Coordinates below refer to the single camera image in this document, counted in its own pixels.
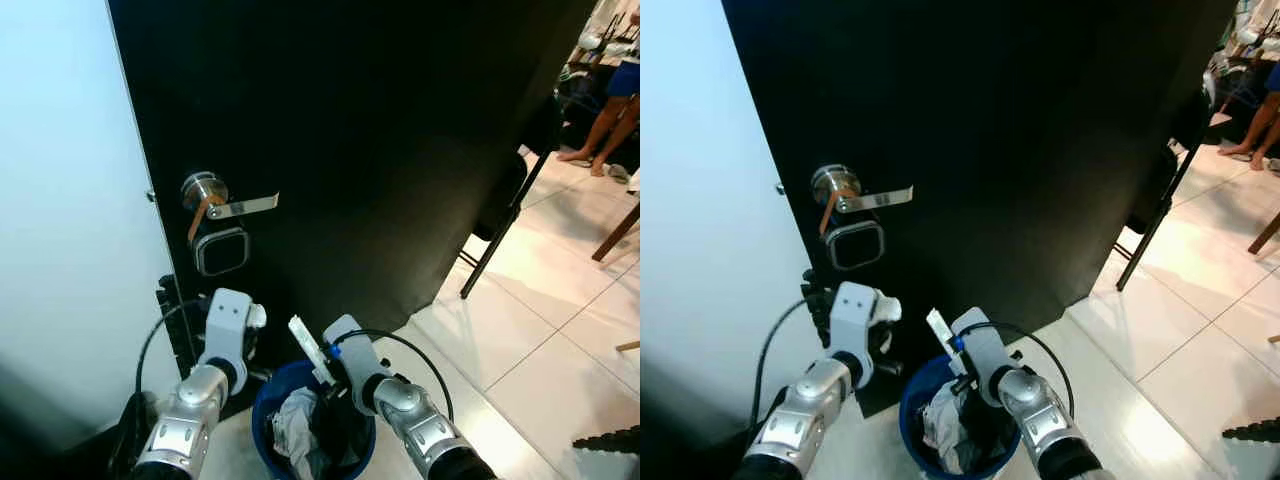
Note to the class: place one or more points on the person in blue shorts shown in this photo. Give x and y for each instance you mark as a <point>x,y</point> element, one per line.
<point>610,115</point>
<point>1262,120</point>

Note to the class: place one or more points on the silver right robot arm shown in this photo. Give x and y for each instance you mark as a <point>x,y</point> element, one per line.
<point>425,430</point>
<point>1040,420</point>

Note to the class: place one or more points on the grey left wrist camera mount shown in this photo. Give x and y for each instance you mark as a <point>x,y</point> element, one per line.
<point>855,315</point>
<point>225,320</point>

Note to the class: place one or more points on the black square electronic lock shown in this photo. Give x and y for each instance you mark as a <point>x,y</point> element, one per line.
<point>855,245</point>
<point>221,251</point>

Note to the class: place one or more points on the black door latch fitting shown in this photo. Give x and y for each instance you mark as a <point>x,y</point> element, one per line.
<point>165,300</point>
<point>815,300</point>

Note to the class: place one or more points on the white tissue paper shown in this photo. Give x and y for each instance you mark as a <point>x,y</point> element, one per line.
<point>257,316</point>

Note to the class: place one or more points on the blue round trash bin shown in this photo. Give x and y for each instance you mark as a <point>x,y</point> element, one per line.
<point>265,420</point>
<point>915,420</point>

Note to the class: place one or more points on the grey crumpled cloth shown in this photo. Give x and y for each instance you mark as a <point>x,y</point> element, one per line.
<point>945,430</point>
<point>298,435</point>

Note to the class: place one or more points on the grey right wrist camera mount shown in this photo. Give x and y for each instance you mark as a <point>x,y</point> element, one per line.
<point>985,350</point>
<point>355,360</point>

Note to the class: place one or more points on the black metal stand leg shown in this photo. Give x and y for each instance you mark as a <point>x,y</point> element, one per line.
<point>484,262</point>
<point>1134,262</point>

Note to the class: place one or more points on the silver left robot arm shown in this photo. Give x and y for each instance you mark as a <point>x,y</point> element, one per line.
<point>800,420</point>
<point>180,425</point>

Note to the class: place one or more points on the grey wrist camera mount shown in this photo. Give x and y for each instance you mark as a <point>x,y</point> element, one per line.
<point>855,315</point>
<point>355,360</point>
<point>985,350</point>
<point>225,320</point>

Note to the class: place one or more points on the black hanging bag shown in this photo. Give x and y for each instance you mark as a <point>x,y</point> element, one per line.
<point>1150,195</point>

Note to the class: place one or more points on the black ridged strip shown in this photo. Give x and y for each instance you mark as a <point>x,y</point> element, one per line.
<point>610,440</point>
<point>1255,431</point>

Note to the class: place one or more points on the black door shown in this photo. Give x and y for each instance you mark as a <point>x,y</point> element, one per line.
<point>350,120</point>
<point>1000,120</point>

